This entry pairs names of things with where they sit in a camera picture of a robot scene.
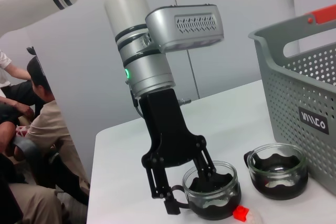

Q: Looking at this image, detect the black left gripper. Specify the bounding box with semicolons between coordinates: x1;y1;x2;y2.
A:
138;89;218;216

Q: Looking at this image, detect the glass teacup black sleeve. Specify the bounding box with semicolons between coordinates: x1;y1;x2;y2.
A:
169;160;243;221
243;143;309;200

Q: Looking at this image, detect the small red toy block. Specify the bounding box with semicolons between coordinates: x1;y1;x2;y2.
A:
233;205;250;221

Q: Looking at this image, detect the grey perforated storage bin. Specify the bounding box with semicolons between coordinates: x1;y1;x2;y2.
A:
248;3;336;198

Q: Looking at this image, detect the person in beige shirt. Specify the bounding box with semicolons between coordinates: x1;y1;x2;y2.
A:
25;56;91;206

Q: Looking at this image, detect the person in dark top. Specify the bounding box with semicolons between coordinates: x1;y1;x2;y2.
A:
0;121;64;224

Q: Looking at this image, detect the dark chair armrest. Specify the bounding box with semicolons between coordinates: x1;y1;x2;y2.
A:
12;135;41;164

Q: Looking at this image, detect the person in white shirt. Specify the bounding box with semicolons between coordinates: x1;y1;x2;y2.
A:
0;49;45;122

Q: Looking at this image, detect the grey left gripper cable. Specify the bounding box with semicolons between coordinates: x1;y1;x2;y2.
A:
131;91;144;117

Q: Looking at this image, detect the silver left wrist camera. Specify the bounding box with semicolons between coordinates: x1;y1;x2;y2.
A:
145;4;225;54

